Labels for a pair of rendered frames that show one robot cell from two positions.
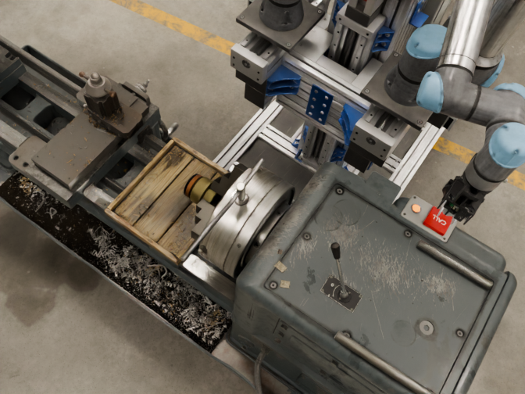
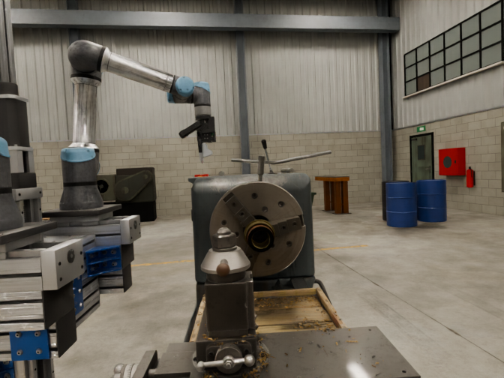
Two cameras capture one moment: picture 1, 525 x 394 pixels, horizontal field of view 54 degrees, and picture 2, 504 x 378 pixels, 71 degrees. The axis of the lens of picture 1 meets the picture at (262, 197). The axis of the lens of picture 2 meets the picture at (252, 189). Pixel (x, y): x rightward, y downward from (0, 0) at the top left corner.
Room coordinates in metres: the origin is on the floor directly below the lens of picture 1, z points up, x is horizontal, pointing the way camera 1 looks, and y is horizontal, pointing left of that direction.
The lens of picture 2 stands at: (1.19, 1.08, 1.27)
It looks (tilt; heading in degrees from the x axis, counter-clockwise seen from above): 3 degrees down; 242
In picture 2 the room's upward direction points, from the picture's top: 3 degrees counter-clockwise
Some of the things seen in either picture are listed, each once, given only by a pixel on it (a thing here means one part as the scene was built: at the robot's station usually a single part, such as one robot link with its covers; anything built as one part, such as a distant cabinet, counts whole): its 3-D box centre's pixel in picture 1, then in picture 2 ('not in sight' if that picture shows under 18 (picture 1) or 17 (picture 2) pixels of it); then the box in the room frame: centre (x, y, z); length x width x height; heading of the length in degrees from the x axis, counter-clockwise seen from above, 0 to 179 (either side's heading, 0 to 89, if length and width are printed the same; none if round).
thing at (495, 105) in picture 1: (499, 110); (180, 94); (0.70, -0.45, 1.63); 0.11 x 0.11 x 0.08; 81
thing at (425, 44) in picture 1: (427, 51); (79, 163); (1.12, -0.41, 1.33); 0.13 x 0.12 x 0.14; 81
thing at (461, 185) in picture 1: (467, 192); (205, 130); (0.59, -0.45, 1.47); 0.09 x 0.08 x 0.12; 153
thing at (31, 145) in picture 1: (86, 134); not in sight; (0.92, 0.64, 0.90); 0.47 x 0.30 x 0.06; 153
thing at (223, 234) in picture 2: (94, 77); (223, 238); (0.96, 0.56, 1.17); 0.04 x 0.04 x 0.03
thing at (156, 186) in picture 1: (175, 198); (265, 316); (0.74, 0.29, 0.89); 0.36 x 0.30 x 0.04; 153
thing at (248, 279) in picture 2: (101, 98); (230, 296); (0.96, 0.56, 1.07); 0.07 x 0.07 x 0.10; 63
